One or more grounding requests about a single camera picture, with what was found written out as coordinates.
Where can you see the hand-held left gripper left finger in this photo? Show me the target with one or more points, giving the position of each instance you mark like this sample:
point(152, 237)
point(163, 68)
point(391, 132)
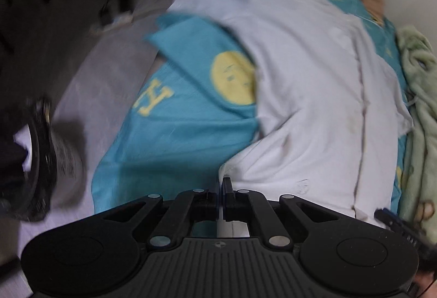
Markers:
point(205, 205)

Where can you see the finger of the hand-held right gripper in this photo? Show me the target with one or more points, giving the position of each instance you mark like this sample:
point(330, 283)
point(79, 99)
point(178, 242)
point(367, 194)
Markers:
point(397, 224)

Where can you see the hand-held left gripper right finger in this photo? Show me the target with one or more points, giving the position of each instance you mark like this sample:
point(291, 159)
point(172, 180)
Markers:
point(239, 205)

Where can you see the white garment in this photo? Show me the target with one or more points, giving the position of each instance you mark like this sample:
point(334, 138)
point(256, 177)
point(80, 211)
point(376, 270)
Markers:
point(307, 79)

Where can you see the person's right hand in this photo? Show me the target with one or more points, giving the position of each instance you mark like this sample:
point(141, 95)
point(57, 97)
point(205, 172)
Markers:
point(428, 286)

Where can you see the teal printed bed sheet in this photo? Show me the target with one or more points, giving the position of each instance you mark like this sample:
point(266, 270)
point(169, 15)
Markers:
point(177, 134)

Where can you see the light green fleece blanket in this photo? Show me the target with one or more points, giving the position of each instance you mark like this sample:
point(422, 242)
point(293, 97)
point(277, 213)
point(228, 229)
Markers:
point(421, 134)

